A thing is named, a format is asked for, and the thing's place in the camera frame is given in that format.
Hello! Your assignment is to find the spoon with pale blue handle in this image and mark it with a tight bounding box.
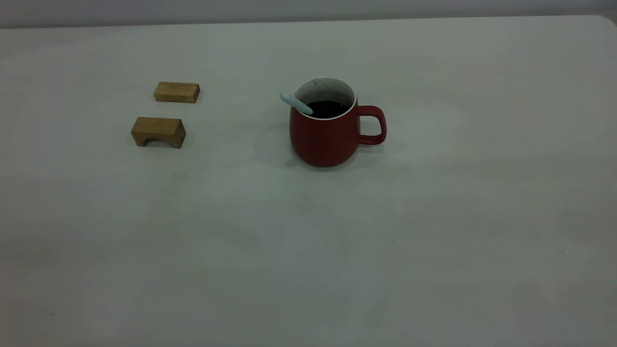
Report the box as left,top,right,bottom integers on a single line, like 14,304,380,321
281,92,315,116

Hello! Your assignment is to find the arched wooden block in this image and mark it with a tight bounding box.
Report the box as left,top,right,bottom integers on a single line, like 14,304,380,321
131,117,186,149

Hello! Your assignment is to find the red ceramic coffee mug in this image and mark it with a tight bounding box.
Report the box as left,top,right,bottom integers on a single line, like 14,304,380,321
289,77,388,168

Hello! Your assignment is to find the flat rectangular wooden block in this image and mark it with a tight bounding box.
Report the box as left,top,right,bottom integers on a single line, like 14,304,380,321
153,81,201,104

